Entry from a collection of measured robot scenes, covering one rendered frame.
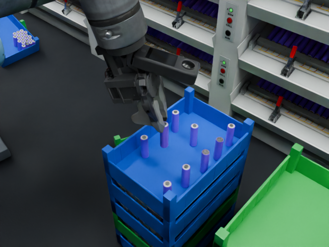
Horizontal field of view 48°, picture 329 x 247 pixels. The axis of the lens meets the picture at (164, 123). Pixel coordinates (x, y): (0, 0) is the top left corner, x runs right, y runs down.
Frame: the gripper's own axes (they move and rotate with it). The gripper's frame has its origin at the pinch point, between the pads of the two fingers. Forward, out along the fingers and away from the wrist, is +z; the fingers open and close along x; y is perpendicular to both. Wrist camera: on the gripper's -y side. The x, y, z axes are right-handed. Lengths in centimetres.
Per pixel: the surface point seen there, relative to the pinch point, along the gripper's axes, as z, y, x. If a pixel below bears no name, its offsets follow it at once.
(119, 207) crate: 22.4, 16.6, 5.1
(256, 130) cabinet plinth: 49, -12, -48
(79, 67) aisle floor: 31, 67, -77
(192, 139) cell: 13.3, -1.8, -8.5
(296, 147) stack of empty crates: 14.2, -25.4, -6.1
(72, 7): 13, 74, -104
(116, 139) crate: 32, 32, -29
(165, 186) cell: 8.8, 0.1, 9.2
